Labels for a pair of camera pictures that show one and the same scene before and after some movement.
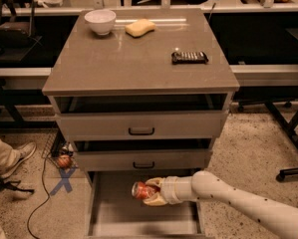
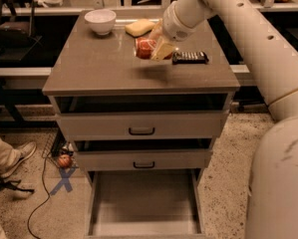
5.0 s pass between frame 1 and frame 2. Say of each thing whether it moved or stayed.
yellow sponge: stayed
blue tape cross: stayed
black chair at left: stayed
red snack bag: moved
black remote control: stayed
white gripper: moved
